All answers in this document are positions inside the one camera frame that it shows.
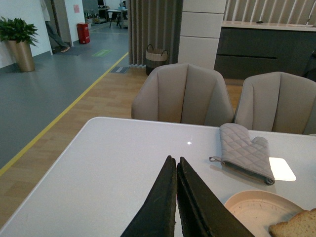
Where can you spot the beige round plate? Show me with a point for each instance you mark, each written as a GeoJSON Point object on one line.
{"type": "Point", "coordinates": [257, 210]}

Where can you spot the grey quilted oven mitt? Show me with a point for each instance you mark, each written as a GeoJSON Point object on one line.
{"type": "Point", "coordinates": [240, 153]}

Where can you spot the woven laundry basket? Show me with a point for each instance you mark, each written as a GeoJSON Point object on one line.
{"type": "Point", "coordinates": [155, 57]}

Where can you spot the brown bread slice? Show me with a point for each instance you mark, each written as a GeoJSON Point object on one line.
{"type": "Point", "coordinates": [302, 224]}

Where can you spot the beige chair right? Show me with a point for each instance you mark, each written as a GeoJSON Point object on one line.
{"type": "Point", "coordinates": [278, 102]}

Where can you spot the grey kitchen counter cabinet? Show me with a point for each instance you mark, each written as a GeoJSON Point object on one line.
{"type": "Point", "coordinates": [248, 49]}

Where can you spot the grey pleated curtain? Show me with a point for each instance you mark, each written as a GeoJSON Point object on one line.
{"type": "Point", "coordinates": [155, 22]}

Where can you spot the white pillar cabinet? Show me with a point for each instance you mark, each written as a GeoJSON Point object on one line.
{"type": "Point", "coordinates": [200, 31]}

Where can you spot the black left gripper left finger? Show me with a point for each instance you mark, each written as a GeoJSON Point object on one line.
{"type": "Point", "coordinates": [156, 217]}

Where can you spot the green potted plant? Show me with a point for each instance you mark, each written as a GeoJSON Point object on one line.
{"type": "Point", "coordinates": [18, 30]}

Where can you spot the beige chair left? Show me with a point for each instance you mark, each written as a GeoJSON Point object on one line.
{"type": "Point", "coordinates": [184, 93]}

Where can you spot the red fire cabinet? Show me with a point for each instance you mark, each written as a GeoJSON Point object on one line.
{"type": "Point", "coordinates": [83, 33]}

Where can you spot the gold plant pot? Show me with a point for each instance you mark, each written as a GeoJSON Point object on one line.
{"type": "Point", "coordinates": [23, 55]}

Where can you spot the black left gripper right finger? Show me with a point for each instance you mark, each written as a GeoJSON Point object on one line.
{"type": "Point", "coordinates": [202, 213]}

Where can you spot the beige chair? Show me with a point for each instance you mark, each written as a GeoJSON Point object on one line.
{"type": "Point", "coordinates": [278, 102]}
{"type": "Point", "coordinates": [184, 93]}

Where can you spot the background work table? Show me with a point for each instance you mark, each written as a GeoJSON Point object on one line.
{"type": "Point", "coordinates": [119, 16]}

